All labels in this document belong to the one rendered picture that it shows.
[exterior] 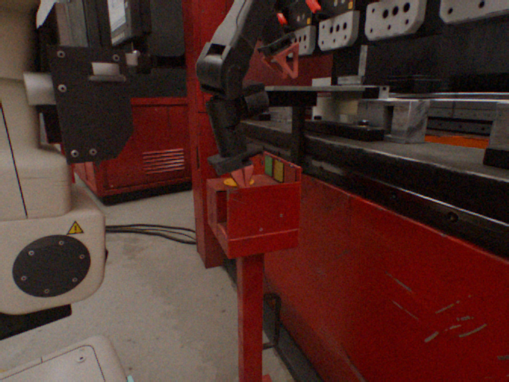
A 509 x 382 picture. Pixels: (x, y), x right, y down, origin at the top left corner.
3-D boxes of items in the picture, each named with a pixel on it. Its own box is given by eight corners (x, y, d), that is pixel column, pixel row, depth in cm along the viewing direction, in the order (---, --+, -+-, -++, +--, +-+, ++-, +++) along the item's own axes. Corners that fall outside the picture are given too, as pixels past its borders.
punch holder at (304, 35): (285, 57, 112) (287, 5, 108) (307, 58, 116) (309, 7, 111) (308, 53, 99) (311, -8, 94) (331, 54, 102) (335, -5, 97)
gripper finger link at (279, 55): (296, 72, 86) (282, 37, 82) (310, 70, 80) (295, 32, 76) (276, 84, 85) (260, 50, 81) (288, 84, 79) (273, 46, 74)
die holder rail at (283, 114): (242, 115, 164) (242, 96, 161) (252, 115, 166) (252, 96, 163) (288, 123, 120) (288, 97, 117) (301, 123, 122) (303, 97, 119)
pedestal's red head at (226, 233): (207, 223, 83) (204, 155, 77) (264, 216, 88) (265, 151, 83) (228, 260, 65) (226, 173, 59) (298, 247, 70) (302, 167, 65)
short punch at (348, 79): (335, 84, 94) (337, 49, 92) (340, 84, 95) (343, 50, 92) (357, 83, 86) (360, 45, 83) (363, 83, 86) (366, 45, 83)
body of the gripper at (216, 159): (265, 156, 62) (256, 118, 60) (216, 173, 60) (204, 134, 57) (253, 151, 68) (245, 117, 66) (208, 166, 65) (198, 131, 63)
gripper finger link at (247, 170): (262, 198, 64) (251, 154, 61) (229, 211, 62) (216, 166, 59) (251, 189, 70) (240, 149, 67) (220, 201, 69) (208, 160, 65)
